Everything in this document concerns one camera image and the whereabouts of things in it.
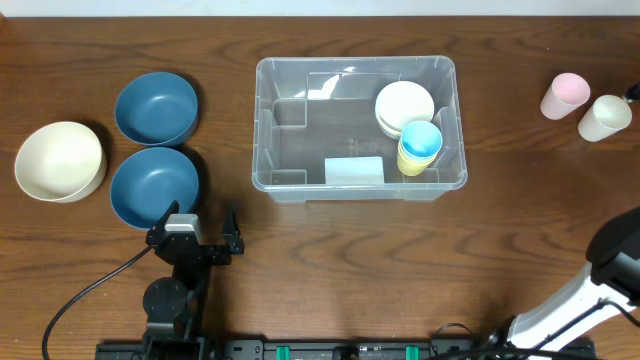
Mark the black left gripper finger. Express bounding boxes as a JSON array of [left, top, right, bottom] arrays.
[[146, 200, 179, 245], [222, 205, 245, 254]]

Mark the cream plastic cup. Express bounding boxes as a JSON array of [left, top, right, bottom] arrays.
[[578, 95, 632, 142]]

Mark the blue bowl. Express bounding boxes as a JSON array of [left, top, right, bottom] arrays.
[[110, 147, 200, 229], [114, 72, 199, 147]]

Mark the pink plastic cup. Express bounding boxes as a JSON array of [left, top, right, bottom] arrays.
[[540, 73, 591, 120]]

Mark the cream large bowl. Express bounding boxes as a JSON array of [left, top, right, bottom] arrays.
[[14, 121, 107, 203]]

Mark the yellow plastic cup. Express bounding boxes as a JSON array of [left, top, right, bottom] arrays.
[[397, 142, 436, 176]]

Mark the light blue plastic cup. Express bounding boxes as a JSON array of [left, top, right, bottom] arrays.
[[399, 121, 443, 162]]

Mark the white small bowl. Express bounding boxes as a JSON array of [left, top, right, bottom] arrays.
[[374, 81, 435, 133]]

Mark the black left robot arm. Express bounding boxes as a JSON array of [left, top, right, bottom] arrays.
[[141, 201, 245, 360]]

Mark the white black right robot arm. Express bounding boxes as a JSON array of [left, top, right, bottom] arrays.
[[505, 208, 639, 352]]

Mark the clear plastic storage bin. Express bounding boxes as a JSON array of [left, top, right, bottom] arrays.
[[252, 55, 468, 203]]

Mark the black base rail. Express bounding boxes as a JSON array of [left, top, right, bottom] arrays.
[[94, 338, 474, 360]]

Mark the black cable left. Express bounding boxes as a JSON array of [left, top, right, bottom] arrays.
[[41, 244, 155, 360]]

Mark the black cable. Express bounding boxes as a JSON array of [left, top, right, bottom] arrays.
[[429, 297, 640, 360], [41, 244, 155, 360]]

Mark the black cable right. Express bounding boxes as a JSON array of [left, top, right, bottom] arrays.
[[429, 297, 640, 360]]

